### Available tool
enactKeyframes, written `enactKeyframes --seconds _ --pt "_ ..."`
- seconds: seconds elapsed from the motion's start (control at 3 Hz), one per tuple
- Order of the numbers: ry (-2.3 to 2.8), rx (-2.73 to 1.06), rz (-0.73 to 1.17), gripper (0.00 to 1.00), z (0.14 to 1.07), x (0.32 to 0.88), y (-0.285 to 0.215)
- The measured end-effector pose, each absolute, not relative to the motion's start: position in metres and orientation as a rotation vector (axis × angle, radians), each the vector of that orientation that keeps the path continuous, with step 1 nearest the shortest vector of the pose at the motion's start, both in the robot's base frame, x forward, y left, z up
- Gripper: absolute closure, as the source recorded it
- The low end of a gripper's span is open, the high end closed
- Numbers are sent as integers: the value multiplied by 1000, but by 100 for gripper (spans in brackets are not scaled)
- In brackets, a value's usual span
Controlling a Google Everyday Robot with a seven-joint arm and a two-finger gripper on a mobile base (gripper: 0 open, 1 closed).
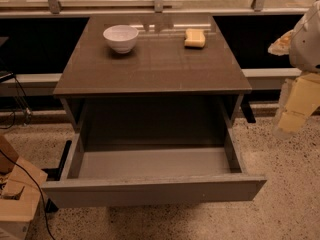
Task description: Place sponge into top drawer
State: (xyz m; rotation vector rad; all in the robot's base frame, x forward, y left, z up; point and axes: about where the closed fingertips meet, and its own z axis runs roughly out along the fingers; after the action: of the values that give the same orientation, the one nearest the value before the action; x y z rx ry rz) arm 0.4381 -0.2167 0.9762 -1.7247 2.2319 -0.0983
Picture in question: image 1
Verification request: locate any black cabinet foot left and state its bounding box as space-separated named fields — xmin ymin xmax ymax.
xmin=43 ymin=140 xmax=72 ymax=213

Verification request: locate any yellow sponge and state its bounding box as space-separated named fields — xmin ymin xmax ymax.
xmin=184 ymin=28 xmax=206 ymax=48

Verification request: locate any black cabinet foot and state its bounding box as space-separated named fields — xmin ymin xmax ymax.
xmin=241 ymin=95 xmax=256 ymax=123
xmin=43 ymin=140 xmax=72 ymax=213

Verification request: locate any open grey top drawer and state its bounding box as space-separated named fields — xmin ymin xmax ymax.
xmin=43 ymin=129 xmax=266 ymax=207

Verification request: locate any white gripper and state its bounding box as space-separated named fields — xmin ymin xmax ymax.
xmin=268 ymin=0 xmax=320 ymax=140

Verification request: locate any cardboard box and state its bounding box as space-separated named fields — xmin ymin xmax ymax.
xmin=0 ymin=135 xmax=47 ymax=240

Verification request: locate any black cable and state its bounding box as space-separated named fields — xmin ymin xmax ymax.
xmin=0 ymin=148 xmax=57 ymax=240

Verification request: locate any grey cabinet with glossy top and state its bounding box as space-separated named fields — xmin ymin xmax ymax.
xmin=54 ymin=14 xmax=251 ymax=134

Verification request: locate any white ceramic bowl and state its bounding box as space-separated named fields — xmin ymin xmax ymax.
xmin=103 ymin=25 xmax=139 ymax=54

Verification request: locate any black cabinet foot right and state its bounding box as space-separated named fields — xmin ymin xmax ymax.
xmin=241 ymin=95 xmax=256 ymax=123

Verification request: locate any grey metal rail ledge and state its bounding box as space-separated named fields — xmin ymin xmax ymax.
xmin=0 ymin=68 xmax=301 ymax=97

